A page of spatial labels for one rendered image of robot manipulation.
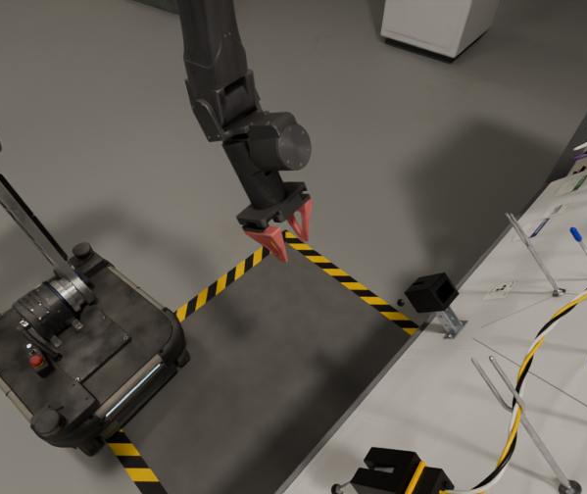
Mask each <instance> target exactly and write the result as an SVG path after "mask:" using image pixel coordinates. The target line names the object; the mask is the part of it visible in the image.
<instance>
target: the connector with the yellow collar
mask: <svg viewBox="0 0 587 494"><path fill-rule="evenodd" d="M454 488H455V486H454V484H453V483H452V481H451V480H450V479H449V477H448V476H447V474H446V473H445V472H444V471H443V470H442V469H439V468H432V467H424V468H423V470H422V472H421V474H420V476H419V479H418V481H417V483H416V486H415V488H414V490H413V492H412V494H439V491H440V490H442V491H445V490H454Z"/></svg>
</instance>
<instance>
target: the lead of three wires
mask: <svg viewBox="0 0 587 494"><path fill-rule="evenodd" d="M520 414H521V409H520V406H519V405H517V404H515V405H514V406H513V407H512V416H511V420H510V425H509V431H508V440H507V444H506V446H505V448H504V450H503V453H502V455H501V457H500V459H499V462H498V464H497V465H496V468H495V470H494V471H493V472H492V473H491V474H489V475H488V476H487V477H486V478H485V479H484V480H482V481H481V482H480V483H479V484H477V485H476V486H475V487H473V488H472V489H470V490H445V491H442V490H440V491H439V494H483V493H485V492H486V491H487V490H488V489H489V488H490V487H492V486H493V485H495V484H496V483H497V482H498V481H499V480H500V478H501V477H502V476H503V474H504V473H505V471H506V469H507V466H508V463H509V460H510V458H511V456H512V454H513V452H514V448H515V444H516V439H517V428H518V425H519V421H520Z"/></svg>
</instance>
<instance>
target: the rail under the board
mask: <svg viewBox="0 0 587 494"><path fill-rule="evenodd" d="M548 185H549V183H547V182H546V183H545V184H544V185H543V186H542V187H541V188H540V190H539V191H538V192H537V193H536V194H535V195H534V196H533V198H532V199H531V200H530V201H529V202H528V203H527V204H526V206H525V207H524V208H523V209H522V210H521V211H520V212H519V214H518V215H517V216H516V217H515V219H516V220H517V221H518V220H519V219H520V218H521V217H522V216H523V215H524V213H525V212H526V211H527V210H528V209H529V208H530V206H531V205H532V204H533V203H534V202H535V201H536V199H537V198H538V197H539V196H540V195H541V194H542V192H543V191H544V190H545V189H546V188H547V187H548ZM512 227H513V225H512V224H511V223H510V224H509V225H508V226H507V227H506V229H505V230H504V231H503V232H502V233H501V234H500V235H499V237H498V238H497V239H496V240H495V241H494V242H493V243H492V245H491V246H490V247H489V248H488V249H487V250H486V251H485V253H484V254H483V255H482V256H481V257H480V258H479V259H478V261H477V262H476V263H475V264H474V265H473V266H472V267H471V269H470V270H469V271H468V272H467V273H466V274H465V276H464V277H463V278H462V279H461V280H460V281H459V282H458V284H457V285H456V286H455V287H456V289H457V290H459V289H460V288H461V287H462V286H463V284H464V283H465V282H466V281H467V280H468V278H469V277H470V276H471V275H472V274H473V273H474V272H475V270H476V269H477V268H478V267H479V266H480V265H481V263H482V262H483V261H484V260H485V259H486V258H487V256H488V255H489V254H490V253H491V252H492V251H493V249H494V248H495V247H496V246H497V245H498V244H499V243H500V241H501V240H502V239H503V238H504V237H505V236H506V234H507V233H508V232H509V231H510V230H511V229H512ZM435 317H436V316H435V314H434V313H433V312H432V313H431V314H430V316H429V317H428V318H427V319H426V320H425V321H424V322H423V324H422V325H421V326H420V327H419V328H418V329H417V330H416V332H415V333H414V334H413V335H412V336H411V337H410V339H409V340H408V341H407V342H406V343H405V344H404V345H403V347H402V348H401V349H400V350H399V351H398V352H397V353H396V355H395V356H394V357H393V358H392V359H391V360H390V361H389V363H388V364H387V365H386V366H385V367H384V368H383V369H382V371H381V372H380V373H379V374H378V375H377V376H376V377H375V379H374V380H373V381H372V382H371V383H370V384H369V385H368V387H367V388H366V389H365V390H364V391H363V392H362V394H361V395H360V396H359V397H358V398H357V399H356V400H355V402H354V403H353V404H352V405H351V406H350V407H349V408H348V410H347V411H346V412H345V413H344V414H343V415H342V416H341V418H340V419H339V420H338V421H337V422H336V423H335V424H334V426H333V427H331V428H330V429H329V430H328V431H327V433H326V434H325V435H324V436H323V437H322V439H321V440H320V442H319V443H318V444H317V445H316V446H315V447H314V449H313V450H312V451H311V452H310V453H309V454H308V455H307V457H306V458H305V459H304V460H303V461H302V462H301V463H300V465H299V466H298V467H296V468H295V469H294V470H293V472H292V473H291V474H290V475H289V476H288V477H287V478H286V480H285V481H284V482H283V483H282V484H281V485H280V486H279V488H278V489H277V490H276V491H275V492H274V493H273V494H283V493H284V492H285V490H286V489H287V488H288V487H289V486H290V485H291V483H292V482H293V481H294V480H295V479H296V478H297V477H298V475H299V474H300V473H301V472H302V471H303V470H304V468H305V467H306V466H307V465H308V464H309V463H310V461H311V460H312V459H313V458H314V457H315V456H316V454H317V453H318V452H319V451H320V450H321V449H322V447H323V446H324V445H325V444H326V443H327V442H328V440H329V439H330V438H331V437H332V436H333V435H334V433H335V432H336V431H337V430H338V429H339V428H340V426H341V425H342V424H343V423H344V422H345V421H346V420H347V418H348V417H349V416H350V415H351V414H352V413H353V412H354V411H355V410H356V409H357V408H358V407H359V405H360V404H361V403H362V402H363V401H364V399H365V397H366V396H367V395H368V394H369V393H370V391H371V390H372V389H373V388H374V387H375V386H376V385H377V383H378V382H379V381H380V380H381V379H382V378H383V376H384V375H385V374H387V373H388V372H389V370H390V369H391V368H392V367H393V366H394V365H395V363H396V362H397V361H398V360H399V359H400V358H401V357H402V355H403V354H404V353H405V352H406V351H407V350H408V348H409V347H410V346H411V345H412V344H413V343H414V341H415V340H416V339H417V338H418V337H419V335H420V334H421V333H422V332H423V331H424V330H425V329H426V327H427V326H428V325H429V324H430V323H431V322H432V320H433V319H434V318H435Z"/></svg>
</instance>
